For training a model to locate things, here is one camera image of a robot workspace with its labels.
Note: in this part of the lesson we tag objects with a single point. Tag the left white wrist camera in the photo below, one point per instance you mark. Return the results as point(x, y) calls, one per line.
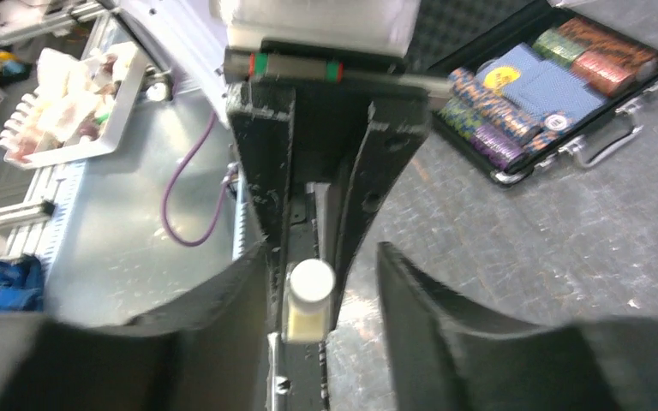
point(374, 26)

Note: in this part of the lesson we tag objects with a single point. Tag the black poker chip case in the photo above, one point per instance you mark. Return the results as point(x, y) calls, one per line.
point(525, 81)

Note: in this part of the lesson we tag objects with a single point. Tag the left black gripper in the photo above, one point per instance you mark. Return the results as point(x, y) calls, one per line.
point(301, 115)

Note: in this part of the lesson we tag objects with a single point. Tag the white tray with items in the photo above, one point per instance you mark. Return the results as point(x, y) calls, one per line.
point(79, 108)

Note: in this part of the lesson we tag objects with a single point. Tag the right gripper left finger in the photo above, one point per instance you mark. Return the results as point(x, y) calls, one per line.
point(201, 351)

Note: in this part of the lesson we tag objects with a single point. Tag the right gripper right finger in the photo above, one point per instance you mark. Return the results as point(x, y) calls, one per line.
point(448, 352)

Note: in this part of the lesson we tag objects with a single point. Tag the blue plaid sleeve forearm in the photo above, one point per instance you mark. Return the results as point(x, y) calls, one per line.
point(22, 285)

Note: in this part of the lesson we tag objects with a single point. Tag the small nail polish bottle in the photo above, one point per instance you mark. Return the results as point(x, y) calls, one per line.
point(308, 293)

